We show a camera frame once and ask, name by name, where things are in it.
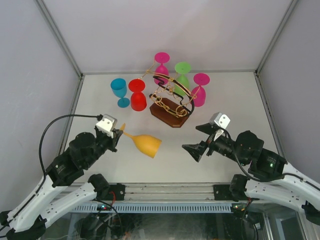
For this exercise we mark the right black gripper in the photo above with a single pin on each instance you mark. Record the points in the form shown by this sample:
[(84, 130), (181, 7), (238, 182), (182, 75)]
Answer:
[(196, 150)]

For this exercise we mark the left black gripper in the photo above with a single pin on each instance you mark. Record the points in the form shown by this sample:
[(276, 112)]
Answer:
[(117, 134)]

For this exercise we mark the orange plastic wine glass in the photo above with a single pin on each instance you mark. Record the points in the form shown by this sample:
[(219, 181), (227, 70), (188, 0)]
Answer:
[(146, 144)]

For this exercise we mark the red plastic wine glass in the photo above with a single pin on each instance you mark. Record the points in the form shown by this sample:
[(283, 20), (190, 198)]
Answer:
[(138, 100)]

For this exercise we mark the gold wire wine glass rack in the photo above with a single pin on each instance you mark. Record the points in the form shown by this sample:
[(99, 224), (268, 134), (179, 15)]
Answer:
[(168, 106)]

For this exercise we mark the pink wine glass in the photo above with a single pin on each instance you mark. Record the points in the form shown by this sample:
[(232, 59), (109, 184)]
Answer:
[(199, 93), (162, 58)]

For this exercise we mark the green plastic wine glass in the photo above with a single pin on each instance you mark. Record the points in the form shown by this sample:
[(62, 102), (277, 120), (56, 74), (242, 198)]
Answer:
[(182, 68)]

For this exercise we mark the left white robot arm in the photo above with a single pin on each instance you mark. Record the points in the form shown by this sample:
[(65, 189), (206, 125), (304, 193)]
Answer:
[(30, 219)]

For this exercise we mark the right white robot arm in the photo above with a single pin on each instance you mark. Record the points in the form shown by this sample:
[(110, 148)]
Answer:
[(265, 174)]

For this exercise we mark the blue plastic wine glass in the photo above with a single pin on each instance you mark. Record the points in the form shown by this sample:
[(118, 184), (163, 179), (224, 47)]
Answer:
[(119, 89)]

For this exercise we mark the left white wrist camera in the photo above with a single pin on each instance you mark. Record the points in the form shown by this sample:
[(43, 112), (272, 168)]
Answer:
[(106, 124)]

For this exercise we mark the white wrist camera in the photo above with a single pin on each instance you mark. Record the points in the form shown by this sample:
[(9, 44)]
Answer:
[(221, 121), (106, 124)]

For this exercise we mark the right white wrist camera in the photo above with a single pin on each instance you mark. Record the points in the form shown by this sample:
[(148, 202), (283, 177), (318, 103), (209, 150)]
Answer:
[(221, 121)]

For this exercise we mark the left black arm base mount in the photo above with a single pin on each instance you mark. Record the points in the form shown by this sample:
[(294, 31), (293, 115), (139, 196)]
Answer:
[(116, 192)]

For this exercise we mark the aluminium front rail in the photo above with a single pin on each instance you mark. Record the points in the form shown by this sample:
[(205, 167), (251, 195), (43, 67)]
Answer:
[(145, 192)]

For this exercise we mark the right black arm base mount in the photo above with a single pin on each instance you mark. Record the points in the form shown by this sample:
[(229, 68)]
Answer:
[(226, 192)]

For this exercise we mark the grey slotted cable duct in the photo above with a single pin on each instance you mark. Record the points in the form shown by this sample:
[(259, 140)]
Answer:
[(154, 208)]

